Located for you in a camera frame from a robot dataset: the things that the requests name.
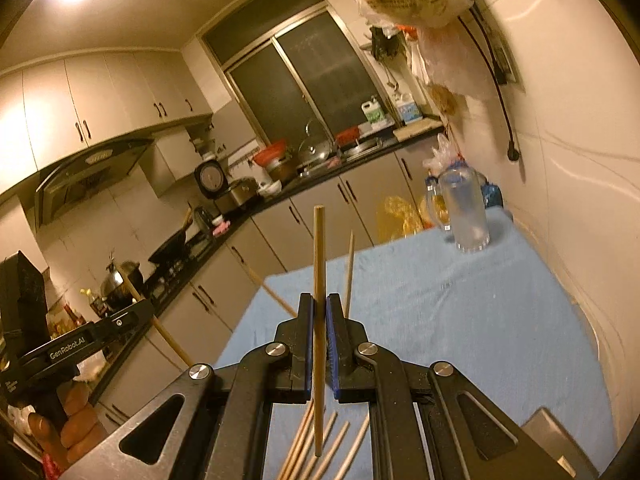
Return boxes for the white plastic bag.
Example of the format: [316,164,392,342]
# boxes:
[422,134,469,173]

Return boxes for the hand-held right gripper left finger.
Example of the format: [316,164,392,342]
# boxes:
[57,292,316,480]

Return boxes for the glass pot lid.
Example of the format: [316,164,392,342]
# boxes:
[297,120,337,167]

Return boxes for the dark smartphone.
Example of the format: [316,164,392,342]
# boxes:
[520,406,590,480]

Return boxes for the person's left hand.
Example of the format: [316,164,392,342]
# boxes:
[29,385,108,471]

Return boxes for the steel pot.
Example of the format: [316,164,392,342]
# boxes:
[100,260,144,311]

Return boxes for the gas stove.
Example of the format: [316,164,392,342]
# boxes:
[144,237,213,303]

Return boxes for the black power cable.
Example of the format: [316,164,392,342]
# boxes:
[456,0,522,162]

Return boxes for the upper kitchen cabinets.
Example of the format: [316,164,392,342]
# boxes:
[0,49,221,198]

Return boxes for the lower kitchen cabinets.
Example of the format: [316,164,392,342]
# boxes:
[90,149,446,428]

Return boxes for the red basket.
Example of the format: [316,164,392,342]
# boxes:
[334,127,362,149]

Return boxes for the clear glass mug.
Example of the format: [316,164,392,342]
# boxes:
[425,166,491,254]

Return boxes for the blue table cloth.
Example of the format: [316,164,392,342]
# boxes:
[215,207,613,480]

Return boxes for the hanging brown scrubber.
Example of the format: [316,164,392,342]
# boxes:
[430,85,459,114]

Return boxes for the kitchen window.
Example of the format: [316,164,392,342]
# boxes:
[199,0,397,152]

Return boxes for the range hood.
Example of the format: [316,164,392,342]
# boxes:
[34,137,156,226]

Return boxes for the rice cooker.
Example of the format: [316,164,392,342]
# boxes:
[193,159,261,212]

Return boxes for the bunch of wooden chopsticks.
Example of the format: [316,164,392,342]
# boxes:
[246,231,372,480]

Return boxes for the white jug green label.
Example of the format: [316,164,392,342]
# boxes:
[361,97,389,129]

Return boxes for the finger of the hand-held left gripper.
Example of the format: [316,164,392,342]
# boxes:
[100,300,156,348]

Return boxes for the wall socket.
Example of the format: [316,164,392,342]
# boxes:
[491,41,519,87]

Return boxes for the kitchen cabinets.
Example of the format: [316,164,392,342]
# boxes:
[90,149,446,428]
[0,49,221,198]

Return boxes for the wooden chopstick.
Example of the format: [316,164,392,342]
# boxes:
[122,280,195,368]
[313,205,326,458]

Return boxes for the blue plastic bag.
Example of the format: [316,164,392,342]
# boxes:
[479,181,504,209]

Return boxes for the wooden cutting board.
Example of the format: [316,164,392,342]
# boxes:
[392,118,446,142]

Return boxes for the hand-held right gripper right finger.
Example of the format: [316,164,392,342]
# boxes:
[325,294,601,480]

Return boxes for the hanging clear plastic bag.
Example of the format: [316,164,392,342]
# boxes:
[414,25,497,102]

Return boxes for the black kitchen countertop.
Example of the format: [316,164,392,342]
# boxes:
[87,130,446,406]

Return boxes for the yellow plastic bag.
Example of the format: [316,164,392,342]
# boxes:
[376,194,451,246]

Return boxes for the red basin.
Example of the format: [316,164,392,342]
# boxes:
[251,140,289,168]

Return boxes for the white jug blue label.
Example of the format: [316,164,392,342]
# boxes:
[395,91,422,124]

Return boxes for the black wok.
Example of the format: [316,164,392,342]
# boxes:
[147,207,195,267]

